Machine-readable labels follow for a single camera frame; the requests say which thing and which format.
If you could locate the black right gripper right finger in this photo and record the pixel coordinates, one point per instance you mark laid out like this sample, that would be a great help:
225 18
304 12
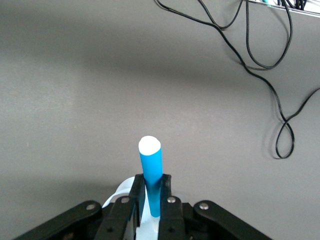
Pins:
172 220

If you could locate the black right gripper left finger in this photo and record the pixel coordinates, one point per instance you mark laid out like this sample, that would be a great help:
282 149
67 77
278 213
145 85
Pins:
117 220

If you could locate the blue marker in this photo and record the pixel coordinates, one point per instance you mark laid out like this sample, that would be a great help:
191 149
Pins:
152 165

